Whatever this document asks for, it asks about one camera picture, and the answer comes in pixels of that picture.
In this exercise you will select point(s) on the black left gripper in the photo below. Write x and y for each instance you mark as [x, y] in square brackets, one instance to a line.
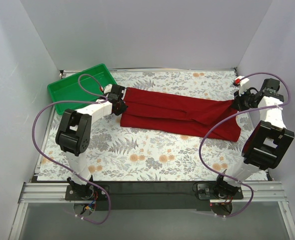
[121, 100]

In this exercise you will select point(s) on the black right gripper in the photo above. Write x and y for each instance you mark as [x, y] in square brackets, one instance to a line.
[239, 103]

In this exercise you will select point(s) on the red t shirt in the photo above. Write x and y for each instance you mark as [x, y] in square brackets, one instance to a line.
[179, 114]

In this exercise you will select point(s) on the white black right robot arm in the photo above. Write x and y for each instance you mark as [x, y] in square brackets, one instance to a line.
[267, 144]

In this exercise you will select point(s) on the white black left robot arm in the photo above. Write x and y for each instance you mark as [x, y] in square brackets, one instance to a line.
[74, 134]

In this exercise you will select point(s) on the green plastic tray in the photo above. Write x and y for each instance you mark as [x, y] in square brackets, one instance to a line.
[68, 89]

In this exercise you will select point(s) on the floral patterned table mat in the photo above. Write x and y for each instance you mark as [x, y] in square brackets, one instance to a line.
[118, 153]

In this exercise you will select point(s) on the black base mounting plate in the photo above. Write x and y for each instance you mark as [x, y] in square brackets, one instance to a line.
[165, 195]

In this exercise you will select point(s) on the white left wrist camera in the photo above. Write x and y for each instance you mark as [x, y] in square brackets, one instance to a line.
[106, 89]

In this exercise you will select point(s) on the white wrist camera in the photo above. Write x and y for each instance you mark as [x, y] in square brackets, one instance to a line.
[242, 83]
[106, 89]

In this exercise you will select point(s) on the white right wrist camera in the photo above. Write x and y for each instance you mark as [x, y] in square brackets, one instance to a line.
[242, 83]

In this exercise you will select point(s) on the aluminium frame rail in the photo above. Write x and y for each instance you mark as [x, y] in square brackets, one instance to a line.
[47, 211]

